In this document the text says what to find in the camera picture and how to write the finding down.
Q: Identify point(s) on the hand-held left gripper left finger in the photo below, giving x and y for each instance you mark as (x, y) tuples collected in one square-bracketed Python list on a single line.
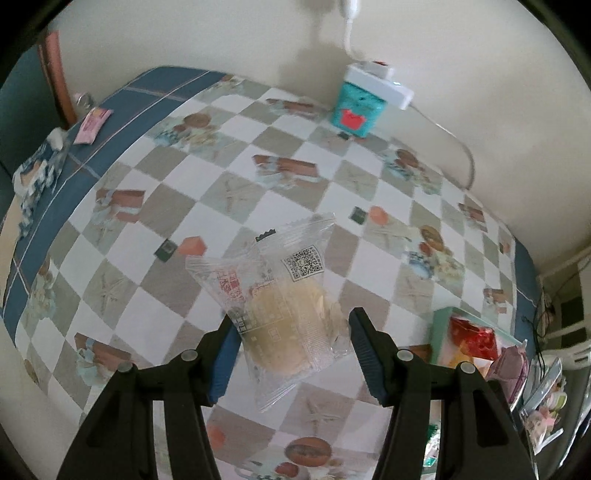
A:
[(221, 364)]

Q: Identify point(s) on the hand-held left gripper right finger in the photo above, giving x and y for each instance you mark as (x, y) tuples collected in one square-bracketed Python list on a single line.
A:
[(367, 360)]

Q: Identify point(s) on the green box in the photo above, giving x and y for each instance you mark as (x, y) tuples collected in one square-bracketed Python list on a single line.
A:
[(441, 332)]

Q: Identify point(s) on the bread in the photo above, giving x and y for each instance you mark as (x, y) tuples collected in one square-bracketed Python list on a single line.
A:
[(286, 318)]

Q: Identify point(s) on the red chip bag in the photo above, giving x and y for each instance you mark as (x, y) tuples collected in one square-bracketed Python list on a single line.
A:
[(475, 339)]

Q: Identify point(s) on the purple snack packet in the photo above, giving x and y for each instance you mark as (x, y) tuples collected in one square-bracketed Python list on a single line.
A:
[(510, 374)]

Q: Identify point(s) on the pastel printed packet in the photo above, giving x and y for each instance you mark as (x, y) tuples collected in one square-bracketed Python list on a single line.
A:
[(545, 415)]

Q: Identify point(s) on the checkered printed tablecloth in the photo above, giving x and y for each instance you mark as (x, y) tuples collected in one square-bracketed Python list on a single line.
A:
[(221, 152)]

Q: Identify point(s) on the teal box with red label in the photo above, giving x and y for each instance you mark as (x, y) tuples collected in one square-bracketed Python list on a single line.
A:
[(358, 104)]

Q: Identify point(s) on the blue and white crumpled cloth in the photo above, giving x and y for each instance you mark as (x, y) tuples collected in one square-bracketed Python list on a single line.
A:
[(34, 175)]

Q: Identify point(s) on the white power strip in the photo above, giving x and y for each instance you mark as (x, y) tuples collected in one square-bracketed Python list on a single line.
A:
[(388, 90)]

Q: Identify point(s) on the pink snack packet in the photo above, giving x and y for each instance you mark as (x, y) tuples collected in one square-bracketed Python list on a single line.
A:
[(92, 124)]

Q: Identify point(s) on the small clear glass item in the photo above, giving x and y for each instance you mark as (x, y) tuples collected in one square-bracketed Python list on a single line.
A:
[(84, 99)]

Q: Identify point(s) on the dark blue panel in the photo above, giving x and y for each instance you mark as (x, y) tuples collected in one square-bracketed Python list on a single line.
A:
[(18, 115)]

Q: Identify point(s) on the brown wooden bar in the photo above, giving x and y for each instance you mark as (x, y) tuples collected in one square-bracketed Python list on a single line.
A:
[(55, 78)]

